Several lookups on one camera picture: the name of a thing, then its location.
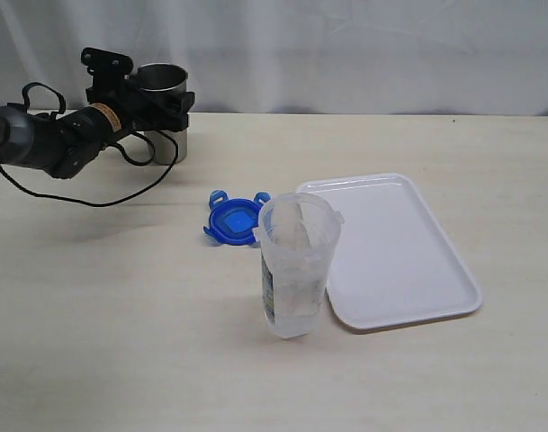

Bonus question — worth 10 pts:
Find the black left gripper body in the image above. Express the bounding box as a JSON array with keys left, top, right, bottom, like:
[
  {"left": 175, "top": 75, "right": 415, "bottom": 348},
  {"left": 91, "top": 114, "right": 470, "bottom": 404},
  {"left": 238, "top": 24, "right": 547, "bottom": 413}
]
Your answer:
[{"left": 80, "top": 47, "right": 150, "bottom": 135}]

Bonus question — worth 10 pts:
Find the stainless steel cup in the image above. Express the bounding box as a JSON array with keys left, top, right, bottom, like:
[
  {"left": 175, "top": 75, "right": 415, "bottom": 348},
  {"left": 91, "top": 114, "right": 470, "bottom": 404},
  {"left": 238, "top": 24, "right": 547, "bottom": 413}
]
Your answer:
[{"left": 136, "top": 63, "right": 188, "bottom": 166}]

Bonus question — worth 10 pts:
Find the blue plastic container lid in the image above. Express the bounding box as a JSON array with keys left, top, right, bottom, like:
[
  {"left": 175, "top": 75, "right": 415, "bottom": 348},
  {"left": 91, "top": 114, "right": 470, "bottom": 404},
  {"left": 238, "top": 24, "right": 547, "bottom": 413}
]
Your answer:
[{"left": 203, "top": 190, "right": 271, "bottom": 246}]

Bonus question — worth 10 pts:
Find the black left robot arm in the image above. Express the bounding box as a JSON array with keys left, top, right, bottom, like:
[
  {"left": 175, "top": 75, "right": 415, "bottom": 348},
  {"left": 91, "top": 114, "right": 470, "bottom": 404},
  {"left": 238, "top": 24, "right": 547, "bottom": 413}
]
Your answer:
[{"left": 0, "top": 47, "right": 195, "bottom": 179}]

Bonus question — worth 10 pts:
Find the clear plastic container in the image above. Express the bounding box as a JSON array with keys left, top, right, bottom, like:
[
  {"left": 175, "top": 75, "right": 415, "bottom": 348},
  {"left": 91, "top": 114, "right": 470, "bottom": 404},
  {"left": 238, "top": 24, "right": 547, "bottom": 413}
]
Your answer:
[{"left": 255, "top": 193, "right": 344, "bottom": 339}]

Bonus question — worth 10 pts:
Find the white plastic tray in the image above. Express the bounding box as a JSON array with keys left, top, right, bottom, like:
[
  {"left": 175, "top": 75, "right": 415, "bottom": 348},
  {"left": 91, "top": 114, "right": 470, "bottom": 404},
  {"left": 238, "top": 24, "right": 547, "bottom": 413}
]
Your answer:
[{"left": 298, "top": 173, "right": 482, "bottom": 331}]

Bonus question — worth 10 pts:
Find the white backdrop curtain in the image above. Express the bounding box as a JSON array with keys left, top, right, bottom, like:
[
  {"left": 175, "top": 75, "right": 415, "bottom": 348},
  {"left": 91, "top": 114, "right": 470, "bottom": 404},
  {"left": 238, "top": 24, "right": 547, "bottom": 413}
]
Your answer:
[{"left": 0, "top": 1, "right": 548, "bottom": 116}]

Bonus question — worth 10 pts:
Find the black cable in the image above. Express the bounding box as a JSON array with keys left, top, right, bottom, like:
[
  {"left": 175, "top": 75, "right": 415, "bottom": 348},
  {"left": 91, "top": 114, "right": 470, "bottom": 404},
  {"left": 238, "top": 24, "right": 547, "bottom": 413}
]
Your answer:
[{"left": 0, "top": 82, "right": 178, "bottom": 208}]

